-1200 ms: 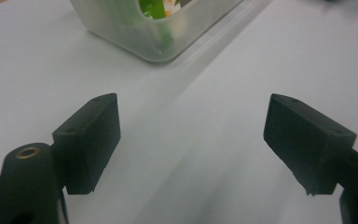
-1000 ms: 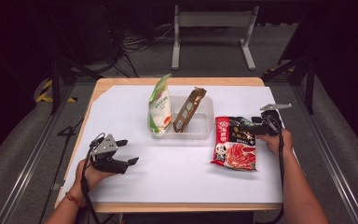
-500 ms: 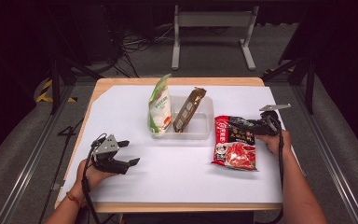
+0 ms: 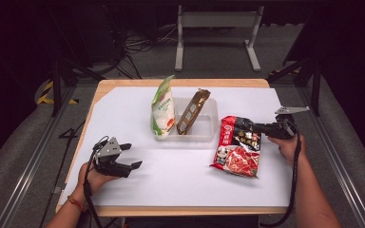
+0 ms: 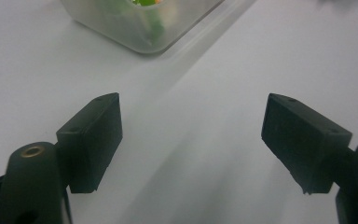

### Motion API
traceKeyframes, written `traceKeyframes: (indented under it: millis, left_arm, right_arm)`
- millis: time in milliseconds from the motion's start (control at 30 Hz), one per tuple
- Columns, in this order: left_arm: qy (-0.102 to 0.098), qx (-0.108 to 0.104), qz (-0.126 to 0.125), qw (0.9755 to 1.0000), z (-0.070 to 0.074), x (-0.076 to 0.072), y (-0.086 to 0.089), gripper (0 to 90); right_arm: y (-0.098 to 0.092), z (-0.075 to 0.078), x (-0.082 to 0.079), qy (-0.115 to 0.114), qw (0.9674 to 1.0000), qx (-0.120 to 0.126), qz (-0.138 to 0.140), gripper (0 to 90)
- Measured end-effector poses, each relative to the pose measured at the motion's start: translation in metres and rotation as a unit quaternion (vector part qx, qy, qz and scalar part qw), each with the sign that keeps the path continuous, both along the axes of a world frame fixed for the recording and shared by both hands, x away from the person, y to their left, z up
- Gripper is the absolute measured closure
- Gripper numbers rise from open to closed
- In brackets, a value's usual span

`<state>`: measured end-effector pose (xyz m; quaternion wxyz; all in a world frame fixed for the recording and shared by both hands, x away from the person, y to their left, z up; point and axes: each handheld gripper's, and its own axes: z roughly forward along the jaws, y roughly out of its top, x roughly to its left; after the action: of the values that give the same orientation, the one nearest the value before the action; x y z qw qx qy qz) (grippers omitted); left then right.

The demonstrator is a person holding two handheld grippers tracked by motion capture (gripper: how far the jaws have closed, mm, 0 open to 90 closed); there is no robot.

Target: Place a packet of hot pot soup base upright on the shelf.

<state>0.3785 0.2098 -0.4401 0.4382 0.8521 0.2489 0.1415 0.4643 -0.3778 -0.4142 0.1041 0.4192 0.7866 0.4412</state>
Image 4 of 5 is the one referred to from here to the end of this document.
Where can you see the grey metal stand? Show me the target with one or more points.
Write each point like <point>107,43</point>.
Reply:
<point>218,19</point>

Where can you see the person's left hand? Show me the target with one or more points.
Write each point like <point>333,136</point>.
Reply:
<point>90,180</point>

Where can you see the green and white food packet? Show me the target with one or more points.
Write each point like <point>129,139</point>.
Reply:
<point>163,110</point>

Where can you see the black padded object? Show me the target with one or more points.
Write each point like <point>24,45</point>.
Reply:
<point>84,220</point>

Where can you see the person's right hand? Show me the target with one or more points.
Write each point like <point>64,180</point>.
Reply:
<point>290,148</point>

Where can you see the gold foil food packet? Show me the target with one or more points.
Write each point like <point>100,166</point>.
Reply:
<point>191,112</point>

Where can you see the yellow and black striped tape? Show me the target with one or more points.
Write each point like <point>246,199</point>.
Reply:
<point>46,91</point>

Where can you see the white paper sheet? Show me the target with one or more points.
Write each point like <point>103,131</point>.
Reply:
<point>171,177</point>

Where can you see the clear plastic container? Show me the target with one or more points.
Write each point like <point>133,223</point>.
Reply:
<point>202,126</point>

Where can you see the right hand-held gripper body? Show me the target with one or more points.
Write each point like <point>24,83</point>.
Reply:
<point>283,128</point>

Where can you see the black metal stand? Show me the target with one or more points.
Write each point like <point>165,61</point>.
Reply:
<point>315,85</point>
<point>56,82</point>

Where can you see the red and black food packet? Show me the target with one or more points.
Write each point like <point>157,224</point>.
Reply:
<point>237,158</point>

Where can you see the aluminium rail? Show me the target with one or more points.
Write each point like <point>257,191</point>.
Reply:
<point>339,164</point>
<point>28,164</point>

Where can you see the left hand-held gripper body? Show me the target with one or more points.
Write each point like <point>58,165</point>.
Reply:
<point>109,148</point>

